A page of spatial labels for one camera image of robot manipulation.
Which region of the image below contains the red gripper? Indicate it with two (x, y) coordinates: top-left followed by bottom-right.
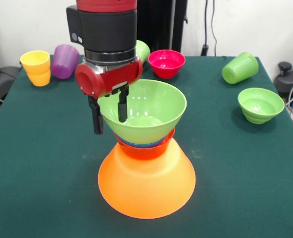
(74, 59), (144, 135)

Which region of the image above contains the large green bowl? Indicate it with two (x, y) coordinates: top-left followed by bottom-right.
(97, 79), (188, 145)

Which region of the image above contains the blue ribbed bowl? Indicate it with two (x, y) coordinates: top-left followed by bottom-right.
(118, 135), (168, 149)

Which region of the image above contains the red bowl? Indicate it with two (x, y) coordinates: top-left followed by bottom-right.
(114, 127), (176, 161)

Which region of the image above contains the yellow ribbed cup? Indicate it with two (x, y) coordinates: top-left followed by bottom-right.
(20, 50), (51, 87)

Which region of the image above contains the large orange bowl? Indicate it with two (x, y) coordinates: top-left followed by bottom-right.
(98, 136), (196, 220)

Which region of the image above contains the purple cup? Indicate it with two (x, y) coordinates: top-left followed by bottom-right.
(51, 44), (80, 80)

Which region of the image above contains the green ribbed cup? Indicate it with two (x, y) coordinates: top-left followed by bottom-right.
(136, 40), (151, 64)

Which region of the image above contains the pink bowl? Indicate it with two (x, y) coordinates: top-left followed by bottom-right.
(147, 49), (186, 79)

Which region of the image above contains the black chair base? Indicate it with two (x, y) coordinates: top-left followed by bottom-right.
(273, 61), (293, 109)
(0, 32), (28, 100)

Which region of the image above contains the green smooth cup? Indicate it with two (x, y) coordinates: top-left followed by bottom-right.
(221, 51), (259, 85)

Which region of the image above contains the dark green tablecloth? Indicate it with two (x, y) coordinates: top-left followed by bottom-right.
(0, 54), (293, 238)

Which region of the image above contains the small green ribbed bowl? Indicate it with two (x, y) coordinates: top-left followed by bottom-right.
(237, 87), (285, 124)

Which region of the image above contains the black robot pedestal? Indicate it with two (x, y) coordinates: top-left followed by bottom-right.
(136, 0), (188, 57)

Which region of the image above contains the black wall cable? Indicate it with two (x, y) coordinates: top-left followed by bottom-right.
(201, 0), (218, 57)

